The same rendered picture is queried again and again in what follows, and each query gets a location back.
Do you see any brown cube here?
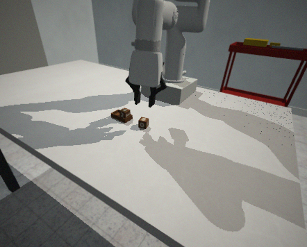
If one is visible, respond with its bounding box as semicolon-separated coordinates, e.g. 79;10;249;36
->
138;117;149;129
119;108;131;118

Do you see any brown wooden tray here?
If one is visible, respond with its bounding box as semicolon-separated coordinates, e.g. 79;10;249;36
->
111;110;133;123

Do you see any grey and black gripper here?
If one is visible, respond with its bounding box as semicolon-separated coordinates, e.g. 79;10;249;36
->
125;50;167;108

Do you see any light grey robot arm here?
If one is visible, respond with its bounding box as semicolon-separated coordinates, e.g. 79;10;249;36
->
131;0;210;83

